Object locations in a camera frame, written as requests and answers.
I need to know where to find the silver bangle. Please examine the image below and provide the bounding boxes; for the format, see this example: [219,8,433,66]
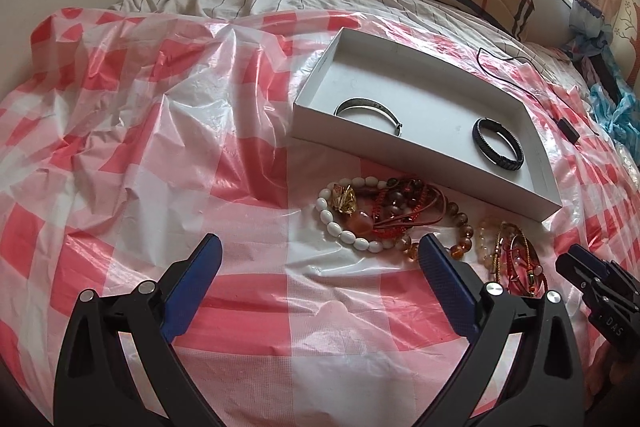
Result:
[334,98,403,138]

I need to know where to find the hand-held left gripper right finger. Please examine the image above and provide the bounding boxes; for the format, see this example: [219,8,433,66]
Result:
[419,234,586,427]

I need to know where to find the amber bead bracelet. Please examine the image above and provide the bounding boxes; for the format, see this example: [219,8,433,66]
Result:
[395,201,474,263]

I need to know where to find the blue plastic bag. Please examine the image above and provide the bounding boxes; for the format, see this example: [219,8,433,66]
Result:
[587,82,640,148]

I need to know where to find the red checkered plastic sheet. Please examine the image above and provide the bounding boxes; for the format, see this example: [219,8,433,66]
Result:
[0,7,640,427]

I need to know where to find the black braided bracelet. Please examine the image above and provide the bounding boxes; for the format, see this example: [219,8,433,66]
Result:
[472,117,524,171]

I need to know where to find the white bead bracelet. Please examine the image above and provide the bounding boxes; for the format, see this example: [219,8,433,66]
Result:
[315,176,399,254]

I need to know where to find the tree print headboard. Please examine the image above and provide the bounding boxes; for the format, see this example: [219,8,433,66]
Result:
[607,0,640,84]

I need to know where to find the white cardboard box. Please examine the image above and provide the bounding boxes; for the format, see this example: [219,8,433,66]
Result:
[291,27,563,224]

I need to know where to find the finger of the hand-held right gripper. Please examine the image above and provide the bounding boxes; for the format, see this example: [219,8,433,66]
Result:
[555,253,604,309]
[571,244,640,308]

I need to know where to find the dark cloth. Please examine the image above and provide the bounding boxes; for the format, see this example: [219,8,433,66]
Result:
[591,46,627,100]

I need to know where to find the red cord bracelet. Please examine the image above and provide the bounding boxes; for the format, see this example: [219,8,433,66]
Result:
[369,179,449,241]

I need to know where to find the black cable with adapter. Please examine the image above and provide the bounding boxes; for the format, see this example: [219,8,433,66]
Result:
[476,47,582,144]

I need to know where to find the pale yellow bead bracelet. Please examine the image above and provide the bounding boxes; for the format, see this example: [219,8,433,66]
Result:
[477,217,517,279]

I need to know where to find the red and gold bangles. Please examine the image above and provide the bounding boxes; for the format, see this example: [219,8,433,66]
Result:
[492,222,549,299]

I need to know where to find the gold charm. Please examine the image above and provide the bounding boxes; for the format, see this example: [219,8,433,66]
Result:
[330,185,361,214]

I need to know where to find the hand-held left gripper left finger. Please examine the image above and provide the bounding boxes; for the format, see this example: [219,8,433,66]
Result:
[52,233,223,427]

